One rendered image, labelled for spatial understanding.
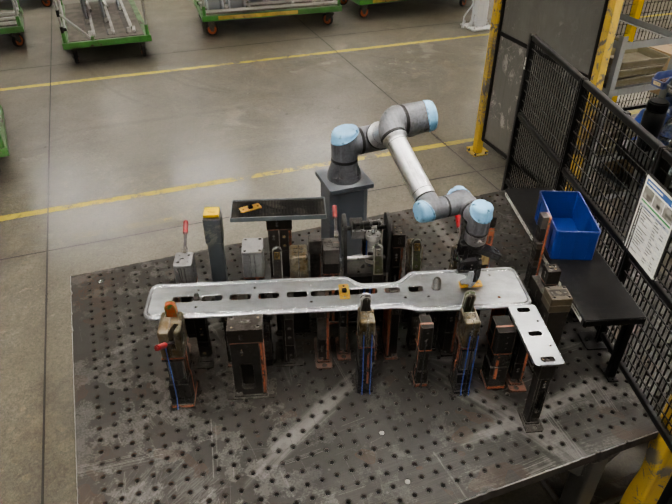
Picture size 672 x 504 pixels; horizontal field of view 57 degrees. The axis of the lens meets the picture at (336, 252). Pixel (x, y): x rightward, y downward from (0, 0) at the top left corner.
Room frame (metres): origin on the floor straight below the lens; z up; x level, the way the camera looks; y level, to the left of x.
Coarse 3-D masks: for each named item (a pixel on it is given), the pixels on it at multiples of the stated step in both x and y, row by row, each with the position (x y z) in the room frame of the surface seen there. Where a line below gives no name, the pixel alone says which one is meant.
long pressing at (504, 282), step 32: (160, 288) 1.75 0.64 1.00; (192, 288) 1.75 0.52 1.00; (224, 288) 1.75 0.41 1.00; (256, 288) 1.75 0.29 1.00; (288, 288) 1.75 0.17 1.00; (320, 288) 1.75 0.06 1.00; (352, 288) 1.76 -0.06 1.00; (384, 288) 1.76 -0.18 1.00; (448, 288) 1.76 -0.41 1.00; (480, 288) 1.76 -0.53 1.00; (512, 288) 1.76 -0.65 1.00
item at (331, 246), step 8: (328, 240) 1.96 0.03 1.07; (336, 240) 1.96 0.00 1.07; (328, 248) 1.90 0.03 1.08; (336, 248) 1.90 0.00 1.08; (328, 256) 1.89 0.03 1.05; (336, 256) 1.89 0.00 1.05; (328, 264) 1.89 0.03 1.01; (336, 264) 1.89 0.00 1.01; (328, 272) 1.89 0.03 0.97; (336, 272) 1.89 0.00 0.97; (336, 312) 1.90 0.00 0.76; (336, 320) 1.90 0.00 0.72
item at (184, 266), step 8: (176, 256) 1.87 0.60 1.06; (184, 256) 1.87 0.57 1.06; (192, 256) 1.87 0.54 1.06; (176, 264) 1.82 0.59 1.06; (184, 264) 1.82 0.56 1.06; (192, 264) 1.84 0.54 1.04; (176, 272) 1.81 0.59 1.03; (184, 272) 1.81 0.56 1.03; (192, 272) 1.82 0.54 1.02; (176, 280) 1.81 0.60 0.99; (184, 280) 1.81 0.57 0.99; (192, 280) 1.81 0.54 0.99; (192, 320) 1.82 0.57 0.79; (192, 328) 1.82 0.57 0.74; (192, 336) 1.81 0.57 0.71
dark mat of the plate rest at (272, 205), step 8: (272, 200) 2.11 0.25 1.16; (280, 200) 2.11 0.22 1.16; (288, 200) 2.11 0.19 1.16; (296, 200) 2.11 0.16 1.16; (304, 200) 2.11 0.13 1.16; (312, 200) 2.11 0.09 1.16; (320, 200) 2.11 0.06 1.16; (232, 208) 2.05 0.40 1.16; (264, 208) 2.05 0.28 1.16; (272, 208) 2.05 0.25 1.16; (280, 208) 2.05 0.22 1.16; (288, 208) 2.05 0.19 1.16; (296, 208) 2.05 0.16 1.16; (304, 208) 2.05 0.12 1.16; (312, 208) 2.05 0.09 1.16; (320, 208) 2.05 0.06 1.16; (232, 216) 1.99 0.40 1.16; (240, 216) 1.99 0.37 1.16; (248, 216) 1.99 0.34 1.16; (256, 216) 1.99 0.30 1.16; (264, 216) 1.99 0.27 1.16
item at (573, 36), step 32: (512, 0) 4.75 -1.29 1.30; (544, 0) 4.39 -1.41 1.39; (576, 0) 4.08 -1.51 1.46; (608, 0) 3.82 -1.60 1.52; (512, 32) 4.69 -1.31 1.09; (544, 32) 4.33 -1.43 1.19; (576, 32) 4.03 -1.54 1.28; (608, 32) 3.74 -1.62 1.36; (512, 64) 4.62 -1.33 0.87; (544, 64) 4.28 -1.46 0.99; (576, 64) 3.98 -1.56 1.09; (512, 96) 4.55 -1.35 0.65; (480, 128) 4.86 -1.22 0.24; (576, 160) 3.75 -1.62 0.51
